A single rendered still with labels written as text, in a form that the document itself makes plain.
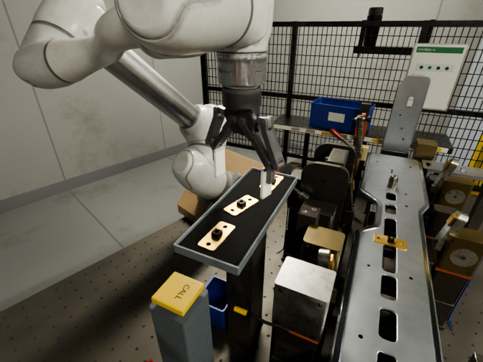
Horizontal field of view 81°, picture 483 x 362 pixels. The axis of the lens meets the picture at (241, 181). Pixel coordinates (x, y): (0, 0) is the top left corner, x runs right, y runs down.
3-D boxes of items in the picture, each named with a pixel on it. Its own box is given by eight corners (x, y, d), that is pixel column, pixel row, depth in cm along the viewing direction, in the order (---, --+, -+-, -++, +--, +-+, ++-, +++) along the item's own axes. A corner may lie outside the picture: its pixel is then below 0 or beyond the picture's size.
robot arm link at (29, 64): (28, 59, 60) (53, 13, 65) (-13, 72, 69) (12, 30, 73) (81, 97, 71) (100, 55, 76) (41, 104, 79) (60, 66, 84)
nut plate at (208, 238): (213, 252, 52) (213, 247, 51) (196, 246, 53) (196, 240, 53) (236, 227, 58) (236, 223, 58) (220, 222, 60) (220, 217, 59)
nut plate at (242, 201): (234, 217, 61) (234, 212, 61) (222, 210, 64) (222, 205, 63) (259, 201, 67) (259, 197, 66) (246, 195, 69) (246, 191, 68)
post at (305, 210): (300, 318, 90) (316, 217, 71) (285, 312, 92) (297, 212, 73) (304, 306, 94) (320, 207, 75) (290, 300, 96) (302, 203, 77)
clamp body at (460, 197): (448, 263, 112) (485, 187, 95) (415, 253, 116) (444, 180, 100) (446, 252, 117) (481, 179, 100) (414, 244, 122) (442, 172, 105)
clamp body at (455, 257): (454, 336, 86) (507, 250, 69) (410, 321, 90) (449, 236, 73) (451, 319, 91) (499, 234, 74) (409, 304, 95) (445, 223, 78)
